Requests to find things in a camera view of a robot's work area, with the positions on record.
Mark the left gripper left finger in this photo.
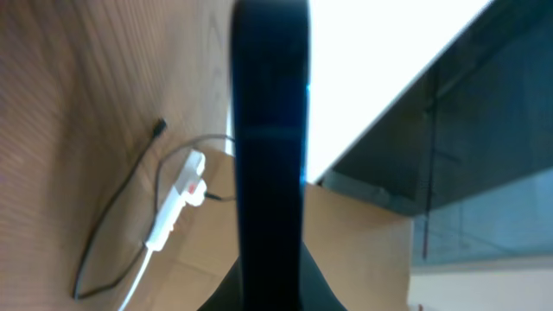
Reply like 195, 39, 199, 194
198, 259, 242, 311

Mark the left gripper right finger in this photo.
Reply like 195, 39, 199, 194
300, 244, 346, 311

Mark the black USB charging cable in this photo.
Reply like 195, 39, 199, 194
72, 117, 238, 301

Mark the blue Galaxy smartphone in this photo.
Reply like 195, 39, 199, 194
230, 1, 309, 310

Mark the white USB charger plug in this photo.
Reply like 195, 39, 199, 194
182, 179, 207, 206

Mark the cardboard box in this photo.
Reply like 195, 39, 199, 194
142, 146, 416, 311

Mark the white power strip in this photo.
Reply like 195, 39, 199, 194
145, 149, 206, 252

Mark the white power strip cord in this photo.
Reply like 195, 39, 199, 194
117, 246, 155, 311

